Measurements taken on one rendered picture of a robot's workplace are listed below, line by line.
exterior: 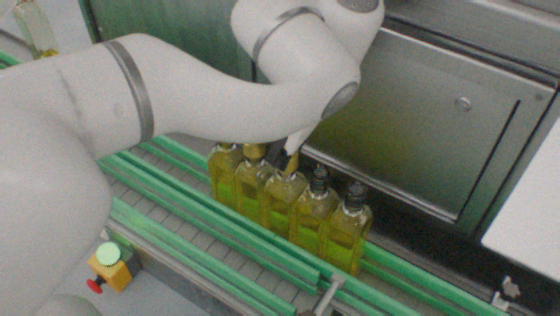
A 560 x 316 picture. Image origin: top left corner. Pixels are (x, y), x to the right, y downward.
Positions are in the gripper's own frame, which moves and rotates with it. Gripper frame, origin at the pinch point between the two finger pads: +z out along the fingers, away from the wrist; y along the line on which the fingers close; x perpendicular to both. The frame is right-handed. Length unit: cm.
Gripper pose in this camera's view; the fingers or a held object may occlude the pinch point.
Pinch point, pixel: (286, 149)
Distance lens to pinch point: 70.3
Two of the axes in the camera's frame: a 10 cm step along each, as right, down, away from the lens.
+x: 8.2, 5.6, -1.4
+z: -2.2, 5.2, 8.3
